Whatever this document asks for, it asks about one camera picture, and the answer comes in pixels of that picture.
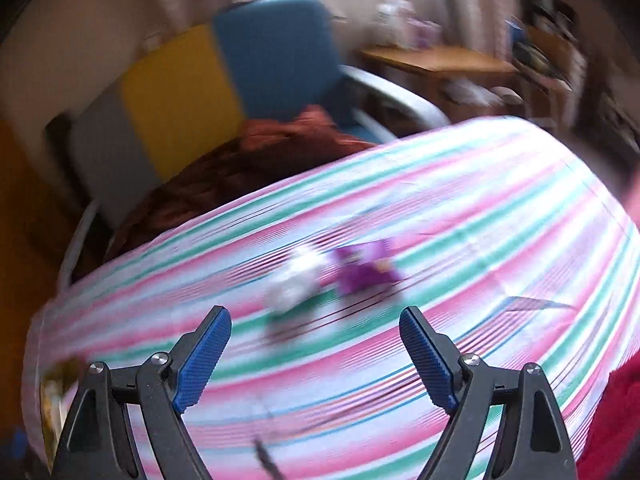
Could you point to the dark red blanket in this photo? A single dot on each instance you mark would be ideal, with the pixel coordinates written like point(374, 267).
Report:
point(225, 170)

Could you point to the white box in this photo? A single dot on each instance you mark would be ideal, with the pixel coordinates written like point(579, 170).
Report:
point(395, 22)

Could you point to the striped tablecloth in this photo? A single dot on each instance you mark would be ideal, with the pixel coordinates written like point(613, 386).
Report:
point(450, 210)

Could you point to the wooden desk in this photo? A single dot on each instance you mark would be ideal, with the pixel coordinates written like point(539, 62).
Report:
point(440, 60)

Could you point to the blue cup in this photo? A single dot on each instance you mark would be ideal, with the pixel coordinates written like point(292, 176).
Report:
point(515, 31)

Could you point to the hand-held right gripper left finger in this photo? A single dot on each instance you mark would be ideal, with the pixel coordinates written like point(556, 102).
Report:
point(202, 360)

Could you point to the purple snack packet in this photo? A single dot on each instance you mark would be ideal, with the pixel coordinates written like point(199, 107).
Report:
point(365, 272)

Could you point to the gold metal tin box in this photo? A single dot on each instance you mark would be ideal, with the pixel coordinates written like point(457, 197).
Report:
point(52, 405)

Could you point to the clear plastic bag bundle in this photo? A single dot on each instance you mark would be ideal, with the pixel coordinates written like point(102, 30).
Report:
point(295, 282)

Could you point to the cluttered shelf unit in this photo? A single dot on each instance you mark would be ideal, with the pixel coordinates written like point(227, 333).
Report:
point(545, 60)

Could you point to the wooden wardrobe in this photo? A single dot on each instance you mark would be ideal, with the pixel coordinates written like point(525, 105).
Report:
point(20, 210)

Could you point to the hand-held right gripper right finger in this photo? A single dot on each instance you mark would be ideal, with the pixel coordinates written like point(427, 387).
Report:
point(427, 360)

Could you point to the grey yellow blue chair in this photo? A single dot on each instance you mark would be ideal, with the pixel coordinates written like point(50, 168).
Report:
point(165, 85)

